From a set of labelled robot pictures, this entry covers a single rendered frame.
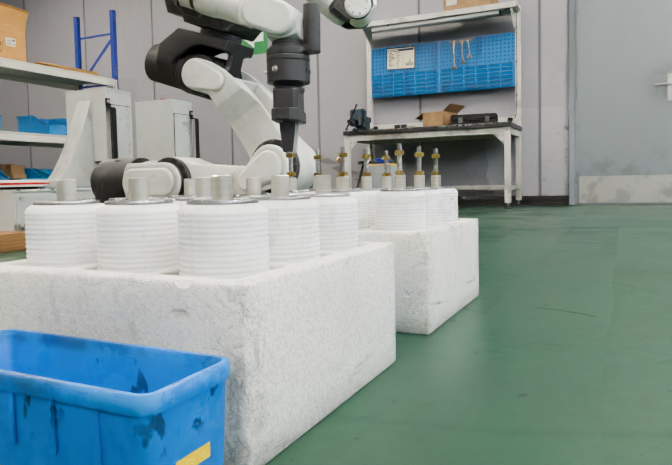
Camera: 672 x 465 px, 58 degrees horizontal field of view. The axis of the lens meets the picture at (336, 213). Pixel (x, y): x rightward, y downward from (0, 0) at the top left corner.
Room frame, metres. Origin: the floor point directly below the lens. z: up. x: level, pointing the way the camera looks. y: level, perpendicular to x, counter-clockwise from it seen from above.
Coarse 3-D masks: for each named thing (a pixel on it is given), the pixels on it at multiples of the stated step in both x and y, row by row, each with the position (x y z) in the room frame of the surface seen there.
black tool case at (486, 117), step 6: (468, 114) 5.61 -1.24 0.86; (474, 114) 5.60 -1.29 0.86; (480, 114) 5.58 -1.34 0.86; (486, 114) 5.56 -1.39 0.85; (492, 114) 5.54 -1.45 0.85; (456, 120) 5.65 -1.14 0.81; (462, 120) 5.62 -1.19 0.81; (468, 120) 5.58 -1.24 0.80; (474, 120) 5.57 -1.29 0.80; (480, 120) 5.57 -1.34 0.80; (486, 120) 5.55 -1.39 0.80; (492, 120) 5.54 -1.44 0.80
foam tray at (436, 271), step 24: (360, 240) 1.09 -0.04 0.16; (384, 240) 1.07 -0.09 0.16; (408, 240) 1.05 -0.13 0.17; (432, 240) 1.06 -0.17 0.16; (456, 240) 1.21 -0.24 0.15; (408, 264) 1.05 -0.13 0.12; (432, 264) 1.06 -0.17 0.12; (456, 264) 1.21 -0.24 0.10; (408, 288) 1.05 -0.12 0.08; (432, 288) 1.06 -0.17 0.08; (456, 288) 1.21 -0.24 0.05; (408, 312) 1.05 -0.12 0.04; (432, 312) 1.06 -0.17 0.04; (456, 312) 1.21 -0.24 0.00
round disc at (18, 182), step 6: (0, 180) 2.81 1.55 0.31; (6, 180) 2.81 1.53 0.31; (12, 180) 2.82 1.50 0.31; (18, 180) 2.83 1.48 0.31; (24, 180) 2.85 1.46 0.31; (30, 180) 2.87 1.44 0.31; (36, 180) 2.89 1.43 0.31; (42, 180) 2.93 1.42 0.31; (48, 180) 3.00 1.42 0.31; (0, 186) 2.81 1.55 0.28; (6, 186) 2.81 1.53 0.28; (12, 186) 2.82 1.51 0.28; (18, 186) 2.83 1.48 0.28; (24, 186) 2.85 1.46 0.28; (30, 186) 2.87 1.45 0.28; (36, 186) 2.91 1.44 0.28
